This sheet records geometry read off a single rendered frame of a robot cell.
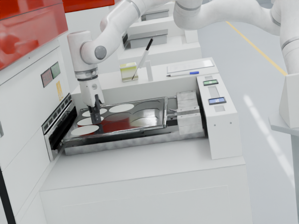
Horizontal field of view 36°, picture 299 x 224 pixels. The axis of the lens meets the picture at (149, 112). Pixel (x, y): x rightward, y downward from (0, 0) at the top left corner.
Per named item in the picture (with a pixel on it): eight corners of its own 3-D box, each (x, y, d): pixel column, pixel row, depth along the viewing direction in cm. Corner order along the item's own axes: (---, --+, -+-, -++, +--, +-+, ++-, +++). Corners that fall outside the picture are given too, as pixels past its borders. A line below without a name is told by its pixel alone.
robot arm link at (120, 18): (155, 18, 167) (100, 70, 154) (128, 19, 179) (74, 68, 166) (144, -4, 163) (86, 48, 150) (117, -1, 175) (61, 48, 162)
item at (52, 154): (49, 161, 156) (42, 135, 153) (74, 121, 198) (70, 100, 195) (54, 161, 156) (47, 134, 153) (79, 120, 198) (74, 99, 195)
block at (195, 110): (178, 119, 166) (176, 111, 165) (178, 116, 169) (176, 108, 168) (200, 116, 165) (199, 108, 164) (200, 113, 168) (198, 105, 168)
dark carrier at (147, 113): (63, 140, 160) (63, 138, 160) (82, 111, 193) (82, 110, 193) (162, 126, 157) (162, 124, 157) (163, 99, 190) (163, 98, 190)
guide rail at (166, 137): (66, 155, 166) (64, 148, 165) (67, 154, 168) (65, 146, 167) (204, 136, 162) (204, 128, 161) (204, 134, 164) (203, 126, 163)
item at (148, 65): (139, 83, 194) (134, 51, 190) (140, 81, 197) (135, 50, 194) (154, 81, 193) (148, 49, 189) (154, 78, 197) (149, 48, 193)
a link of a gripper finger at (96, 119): (101, 106, 166) (104, 123, 168) (97, 104, 169) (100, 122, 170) (93, 108, 164) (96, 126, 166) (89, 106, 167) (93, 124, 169)
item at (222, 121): (212, 160, 141) (206, 117, 138) (200, 109, 194) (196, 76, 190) (242, 156, 141) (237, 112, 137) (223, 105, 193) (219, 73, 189)
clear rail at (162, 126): (60, 143, 159) (59, 139, 158) (61, 142, 160) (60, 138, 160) (167, 128, 155) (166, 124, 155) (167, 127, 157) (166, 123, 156)
